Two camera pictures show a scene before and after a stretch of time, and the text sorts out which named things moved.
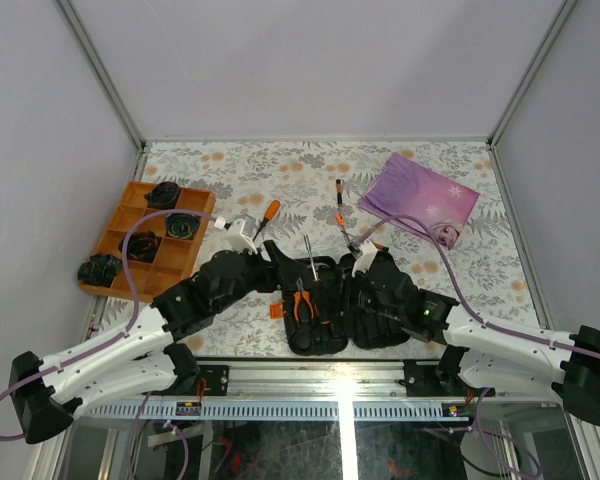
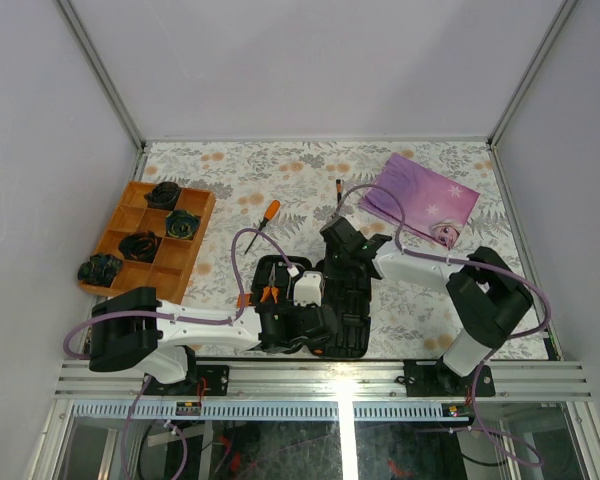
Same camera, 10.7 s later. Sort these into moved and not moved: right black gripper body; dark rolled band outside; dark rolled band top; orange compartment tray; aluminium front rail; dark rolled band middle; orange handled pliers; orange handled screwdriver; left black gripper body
Moved: orange handled pliers; right black gripper body; left black gripper body
Not moved: dark rolled band middle; dark rolled band top; orange handled screwdriver; aluminium front rail; dark rolled band outside; orange compartment tray
